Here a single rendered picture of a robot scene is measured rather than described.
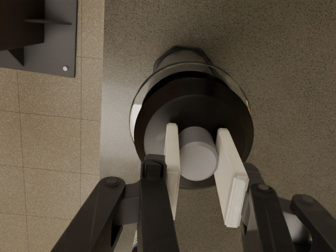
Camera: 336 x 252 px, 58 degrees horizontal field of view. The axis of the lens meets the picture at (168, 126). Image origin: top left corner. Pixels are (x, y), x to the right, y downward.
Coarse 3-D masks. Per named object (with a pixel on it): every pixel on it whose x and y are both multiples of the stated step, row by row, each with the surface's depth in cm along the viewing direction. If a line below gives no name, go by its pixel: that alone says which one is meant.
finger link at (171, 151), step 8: (168, 128) 20; (176, 128) 20; (168, 136) 19; (176, 136) 19; (168, 144) 17; (176, 144) 18; (168, 152) 16; (176, 152) 16; (168, 160) 15; (176, 160) 16; (168, 168) 15; (176, 168) 15; (168, 176) 15; (176, 176) 15; (168, 184) 15; (176, 184) 15; (168, 192) 15; (176, 192) 15; (176, 200) 15
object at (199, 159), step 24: (168, 96) 21; (192, 96) 21; (216, 96) 21; (144, 120) 22; (168, 120) 22; (192, 120) 21; (216, 120) 21; (240, 120) 21; (144, 144) 22; (192, 144) 19; (240, 144) 22; (192, 168) 19; (216, 168) 20
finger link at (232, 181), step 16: (224, 128) 21; (224, 144) 18; (224, 160) 17; (240, 160) 17; (224, 176) 17; (240, 176) 15; (224, 192) 16; (240, 192) 15; (224, 208) 16; (240, 208) 15
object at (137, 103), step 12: (168, 60) 36; (180, 60) 32; (192, 60) 26; (204, 60) 36; (156, 72) 25; (168, 72) 25; (180, 72) 25; (192, 72) 25; (204, 72) 25; (216, 72) 25; (144, 84) 26; (156, 84) 26; (228, 84) 25; (144, 96) 26; (240, 96) 26; (132, 108) 26; (132, 120) 27; (132, 132) 27
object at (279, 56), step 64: (128, 0) 44; (192, 0) 44; (256, 0) 44; (320, 0) 44; (128, 64) 48; (256, 64) 47; (320, 64) 47; (128, 128) 51; (256, 128) 51; (320, 128) 50; (192, 192) 55; (320, 192) 54
